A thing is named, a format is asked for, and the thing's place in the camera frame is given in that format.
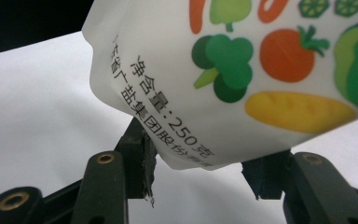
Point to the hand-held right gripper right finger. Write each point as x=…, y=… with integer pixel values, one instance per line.
x=267, y=174

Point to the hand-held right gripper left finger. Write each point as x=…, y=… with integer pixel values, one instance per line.
x=136, y=161

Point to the white and blue salt pouch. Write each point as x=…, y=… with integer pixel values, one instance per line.
x=230, y=77

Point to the dark curtain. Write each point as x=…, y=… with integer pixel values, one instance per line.
x=28, y=21

